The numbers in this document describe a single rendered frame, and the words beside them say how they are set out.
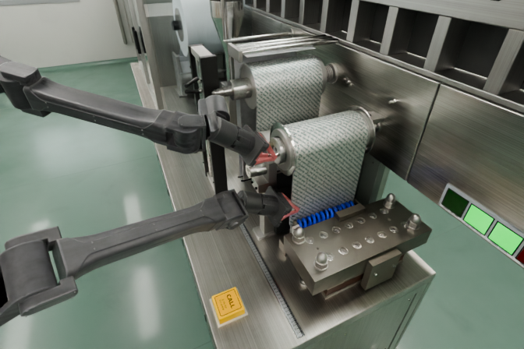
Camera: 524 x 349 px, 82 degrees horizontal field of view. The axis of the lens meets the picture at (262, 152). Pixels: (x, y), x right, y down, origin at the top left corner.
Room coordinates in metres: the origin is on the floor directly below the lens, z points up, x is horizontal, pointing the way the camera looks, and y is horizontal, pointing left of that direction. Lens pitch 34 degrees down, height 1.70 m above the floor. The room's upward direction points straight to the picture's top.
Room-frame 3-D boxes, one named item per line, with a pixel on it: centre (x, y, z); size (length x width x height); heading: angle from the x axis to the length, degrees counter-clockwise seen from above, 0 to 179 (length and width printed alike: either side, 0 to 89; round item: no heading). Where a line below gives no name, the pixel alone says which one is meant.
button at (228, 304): (0.44, 0.09, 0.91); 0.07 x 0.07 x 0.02; 25
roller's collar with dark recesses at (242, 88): (0.90, 0.07, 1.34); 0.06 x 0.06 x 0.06; 25
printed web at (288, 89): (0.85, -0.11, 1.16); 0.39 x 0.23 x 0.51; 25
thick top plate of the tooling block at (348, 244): (0.58, -0.28, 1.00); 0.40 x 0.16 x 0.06; 115
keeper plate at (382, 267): (0.51, -0.33, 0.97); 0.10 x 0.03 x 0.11; 115
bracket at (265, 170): (0.70, 0.00, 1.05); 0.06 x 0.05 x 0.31; 115
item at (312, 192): (0.68, -0.19, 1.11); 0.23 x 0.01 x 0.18; 115
